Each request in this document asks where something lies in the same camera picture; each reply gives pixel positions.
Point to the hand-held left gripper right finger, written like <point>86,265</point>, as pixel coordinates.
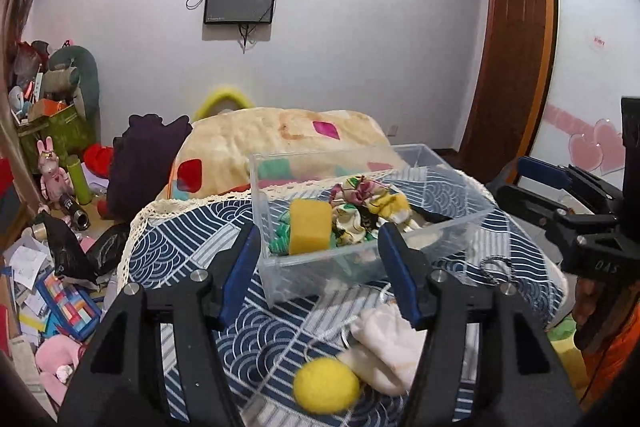
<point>399,278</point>

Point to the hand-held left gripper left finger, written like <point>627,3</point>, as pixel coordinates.
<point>241,271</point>

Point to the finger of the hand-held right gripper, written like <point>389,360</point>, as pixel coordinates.
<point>522,201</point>
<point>542,171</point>

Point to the white fluffy cloth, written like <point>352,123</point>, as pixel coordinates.
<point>382,347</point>

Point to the clear plastic storage box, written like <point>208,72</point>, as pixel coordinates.
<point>320,278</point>

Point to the yellow felt ball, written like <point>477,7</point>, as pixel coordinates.
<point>326,384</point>

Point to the green knitted item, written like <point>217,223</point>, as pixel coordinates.
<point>280,239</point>

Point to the blue wave patterned cloth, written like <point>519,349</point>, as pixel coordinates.
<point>280,337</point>

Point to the floral fabric scrunchie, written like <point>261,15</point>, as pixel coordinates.
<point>360,207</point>

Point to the yellow sponge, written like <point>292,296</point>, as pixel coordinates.
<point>310,227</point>

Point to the brown wooden wardrobe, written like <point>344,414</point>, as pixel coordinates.
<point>510,47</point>

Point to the cream quilt with coloured diamonds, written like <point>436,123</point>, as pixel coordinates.
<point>250,132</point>

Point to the dark purple garment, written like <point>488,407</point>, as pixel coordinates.
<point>145,162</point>

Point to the white door with pink hearts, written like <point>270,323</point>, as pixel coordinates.
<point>590,32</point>

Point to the black plastic bag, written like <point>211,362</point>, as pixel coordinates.
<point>67,252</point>

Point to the yellow green plush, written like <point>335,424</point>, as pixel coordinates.
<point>220,97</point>

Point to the colourful blue framed box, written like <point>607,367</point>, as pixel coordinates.
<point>67,307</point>

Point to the black flashlight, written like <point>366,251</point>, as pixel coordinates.
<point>74,211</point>

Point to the red cloth item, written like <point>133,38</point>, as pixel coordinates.
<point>99,159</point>

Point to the green bottle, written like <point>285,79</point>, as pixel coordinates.
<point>79,179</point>

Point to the pink plush toy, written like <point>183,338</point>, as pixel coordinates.
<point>55,359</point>

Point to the pink rabbit toy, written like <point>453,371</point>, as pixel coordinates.
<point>51,172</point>

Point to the pile of papers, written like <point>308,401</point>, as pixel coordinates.
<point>22,287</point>

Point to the green storage box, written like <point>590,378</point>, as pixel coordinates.
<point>55,134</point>

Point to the grey plush toy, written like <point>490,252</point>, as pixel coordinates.
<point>82,67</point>

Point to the wall socket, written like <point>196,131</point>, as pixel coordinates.
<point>393,130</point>

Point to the small black wall monitor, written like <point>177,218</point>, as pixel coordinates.
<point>240,1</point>

